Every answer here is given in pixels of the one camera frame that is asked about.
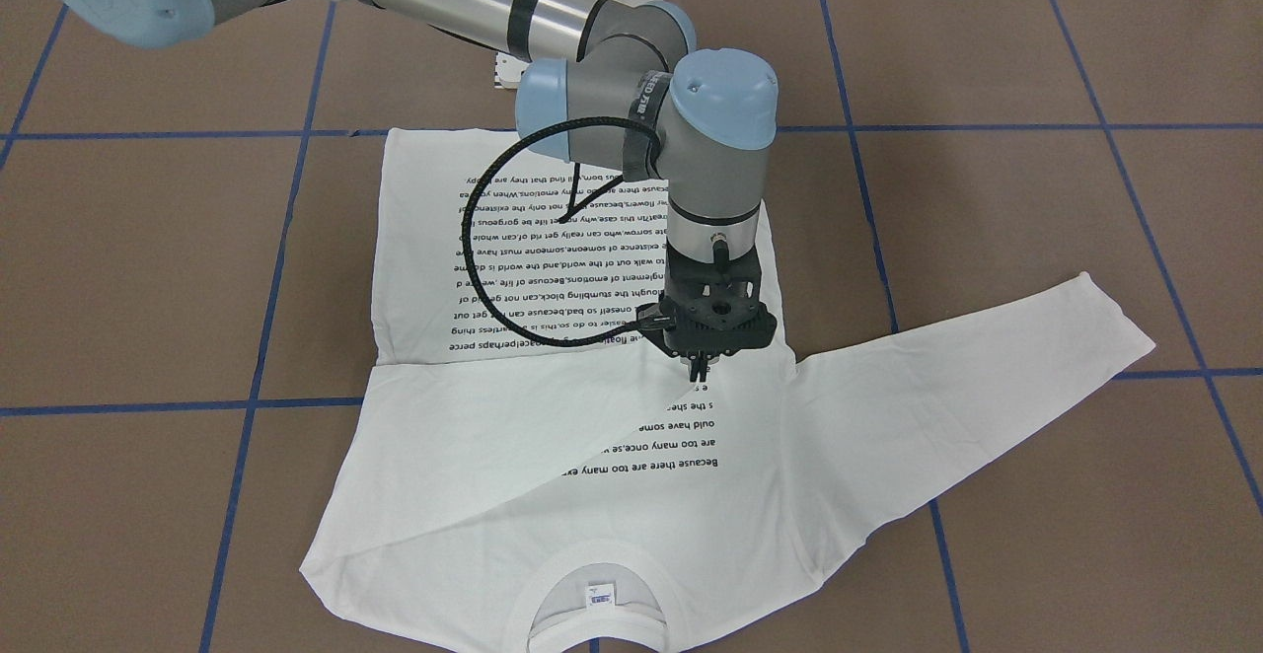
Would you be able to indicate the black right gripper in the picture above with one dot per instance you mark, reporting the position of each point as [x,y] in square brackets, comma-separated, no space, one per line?
[699,366]

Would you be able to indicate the white long-sleeve printed shirt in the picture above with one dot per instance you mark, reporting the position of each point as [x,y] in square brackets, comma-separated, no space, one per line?
[499,496]

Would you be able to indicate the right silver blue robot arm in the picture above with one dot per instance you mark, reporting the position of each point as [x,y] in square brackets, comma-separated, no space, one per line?
[610,85]

